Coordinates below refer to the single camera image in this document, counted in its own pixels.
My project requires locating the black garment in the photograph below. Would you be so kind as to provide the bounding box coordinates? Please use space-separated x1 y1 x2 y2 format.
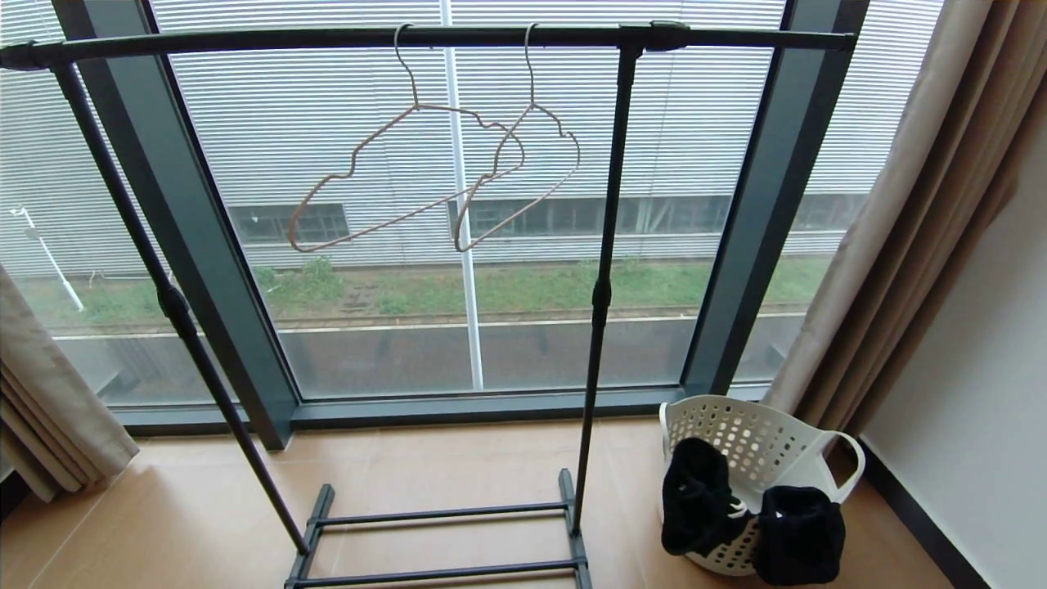
661 438 750 558
753 485 847 587

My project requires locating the pink clothes hanger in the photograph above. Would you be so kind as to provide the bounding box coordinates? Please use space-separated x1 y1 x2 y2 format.
286 23 526 254
452 23 582 254

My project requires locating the white laundry basket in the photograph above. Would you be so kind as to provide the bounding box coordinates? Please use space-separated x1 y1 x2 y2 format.
658 395 866 577

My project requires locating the black clothes rack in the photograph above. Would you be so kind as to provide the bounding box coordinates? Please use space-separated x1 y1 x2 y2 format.
0 20 857 589

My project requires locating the window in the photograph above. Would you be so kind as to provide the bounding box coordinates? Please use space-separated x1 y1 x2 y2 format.
0 0 946 452

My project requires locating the beige curtain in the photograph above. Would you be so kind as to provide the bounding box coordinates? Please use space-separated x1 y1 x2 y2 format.
761 0 1047 447
0 266 140 504

